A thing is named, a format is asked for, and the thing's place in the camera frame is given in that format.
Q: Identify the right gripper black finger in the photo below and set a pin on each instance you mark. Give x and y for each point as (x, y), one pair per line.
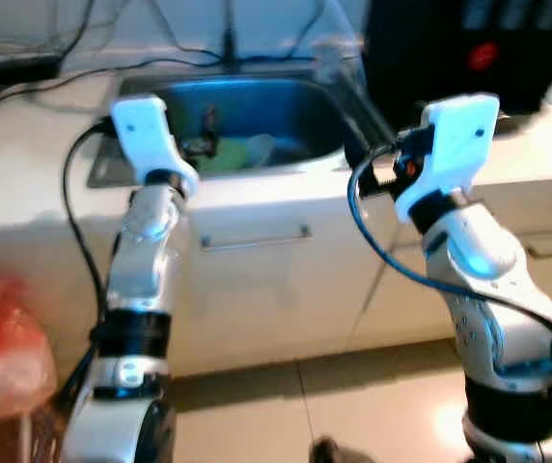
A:
(358, 142)

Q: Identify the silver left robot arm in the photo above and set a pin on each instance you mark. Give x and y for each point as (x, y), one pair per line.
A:
(146, 251)

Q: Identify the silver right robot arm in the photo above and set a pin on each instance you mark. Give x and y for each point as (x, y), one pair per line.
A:
(479, 251)

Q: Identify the green plate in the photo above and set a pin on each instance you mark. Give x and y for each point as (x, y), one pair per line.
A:
(230, 156)

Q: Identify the stainless steel sink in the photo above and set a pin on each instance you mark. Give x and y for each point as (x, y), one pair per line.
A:
(286, 106)

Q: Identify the clear plastic cup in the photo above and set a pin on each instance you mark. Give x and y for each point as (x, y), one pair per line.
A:
(332, 60)

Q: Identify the metal faucet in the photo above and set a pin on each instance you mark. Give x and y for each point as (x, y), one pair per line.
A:
(229, 29)

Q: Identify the black appliance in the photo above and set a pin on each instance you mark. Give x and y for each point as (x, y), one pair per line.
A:
(450, 48)

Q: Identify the black power adapter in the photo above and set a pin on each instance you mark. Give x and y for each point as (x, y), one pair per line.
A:
(30, 68)

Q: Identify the red plastic bag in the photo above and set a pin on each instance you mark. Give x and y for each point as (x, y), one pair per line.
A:
(6, 338)

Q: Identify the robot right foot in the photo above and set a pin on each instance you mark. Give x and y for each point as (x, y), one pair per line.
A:
(329, 451)

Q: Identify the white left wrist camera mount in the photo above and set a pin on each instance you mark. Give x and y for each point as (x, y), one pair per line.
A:
(151, 135)

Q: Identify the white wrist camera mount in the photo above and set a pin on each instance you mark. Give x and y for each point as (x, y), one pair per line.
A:
(151, 135)
(455, 145)

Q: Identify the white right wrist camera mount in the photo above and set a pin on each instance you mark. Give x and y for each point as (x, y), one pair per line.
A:
(455, 145)

